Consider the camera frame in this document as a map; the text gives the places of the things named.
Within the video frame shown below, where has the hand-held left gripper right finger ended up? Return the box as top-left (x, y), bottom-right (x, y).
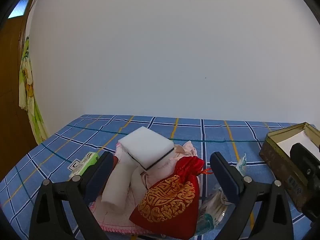
top-left (209, 151), bottom-right (294, 240)

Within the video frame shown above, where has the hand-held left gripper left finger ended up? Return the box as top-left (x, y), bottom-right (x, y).
top-left (29, 151), bottom-right (115, 240)

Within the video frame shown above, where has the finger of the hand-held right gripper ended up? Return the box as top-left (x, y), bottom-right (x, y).
top-left (289, 142), bottom-right (320, 221)

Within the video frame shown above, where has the green tissue packet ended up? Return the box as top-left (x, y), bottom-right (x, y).
top-left (69, 152), bottom-right (100, 178)

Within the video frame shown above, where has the rusty metal tin box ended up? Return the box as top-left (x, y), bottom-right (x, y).
top-left (259, 122), bottom-right (320, 213)

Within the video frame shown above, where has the teal printed tissue packet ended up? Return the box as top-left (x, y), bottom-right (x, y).
top-left (195, 152), bottom-right (248, 235)

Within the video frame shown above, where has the white towel with pink trim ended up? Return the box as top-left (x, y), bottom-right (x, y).
top-left (90, 142), bottom-right (150, 234)

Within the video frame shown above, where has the light pink underwear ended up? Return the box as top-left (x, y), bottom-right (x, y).
top-left (147, 141), bottom-right (198, 180)

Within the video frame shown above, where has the white foam sponge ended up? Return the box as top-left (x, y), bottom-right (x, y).
top-left (117, 126), bottom-right (175, 173)

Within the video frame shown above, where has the red gold drawstring pouch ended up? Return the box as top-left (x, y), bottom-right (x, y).
top-left (129, 156), bottom-right (213, 239)

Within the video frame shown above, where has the white paper lining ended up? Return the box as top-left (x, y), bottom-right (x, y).
top-left (276, 129), bottom-right (320, 153)

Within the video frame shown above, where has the white printed tag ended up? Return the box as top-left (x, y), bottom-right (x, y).
top-left (69, 160), bottom-right (82, 174)

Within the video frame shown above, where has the blue plaid bed sheet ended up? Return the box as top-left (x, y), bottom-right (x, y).
top-left (0, 114), bottom-right (320, 240)

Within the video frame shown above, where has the yellow green hanging cloth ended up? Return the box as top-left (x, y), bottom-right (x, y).
top-left (19, 35), bottom-right (48, 144)

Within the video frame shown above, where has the brown wooden door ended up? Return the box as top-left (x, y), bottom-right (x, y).
top-left (0, 0), bottom-right (38, 180)

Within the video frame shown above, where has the small transom window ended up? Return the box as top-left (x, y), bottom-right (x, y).
top-left (7, 0), bottom-right (27, 19)

